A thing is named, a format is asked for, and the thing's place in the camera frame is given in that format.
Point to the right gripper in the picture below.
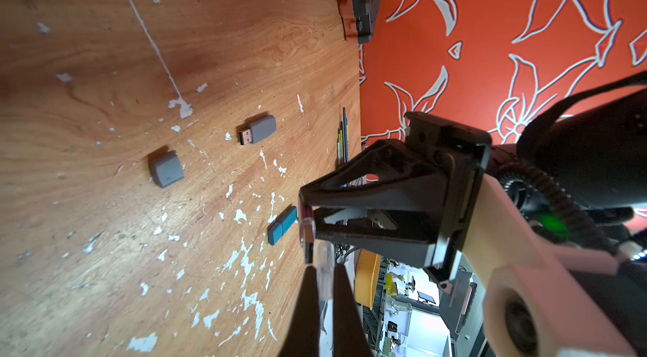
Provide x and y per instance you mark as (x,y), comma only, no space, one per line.
(440,167)

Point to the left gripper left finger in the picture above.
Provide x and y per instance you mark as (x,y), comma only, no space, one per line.
(302,337)

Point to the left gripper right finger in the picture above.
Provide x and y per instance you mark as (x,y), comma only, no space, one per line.
(348,336)

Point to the clear usb cap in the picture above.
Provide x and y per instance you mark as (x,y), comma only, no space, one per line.
(324,263)

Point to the teal usb drive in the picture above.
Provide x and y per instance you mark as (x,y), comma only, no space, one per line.
(281,225)

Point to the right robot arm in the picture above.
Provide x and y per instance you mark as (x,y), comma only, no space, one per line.
(531,219)

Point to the grey usb drive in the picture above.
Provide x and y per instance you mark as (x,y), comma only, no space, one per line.
(256,130)

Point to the grey usb cap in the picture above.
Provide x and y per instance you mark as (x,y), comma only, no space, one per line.
(165,168)

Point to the pencils bundle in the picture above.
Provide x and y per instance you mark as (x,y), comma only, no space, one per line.
(343,143)

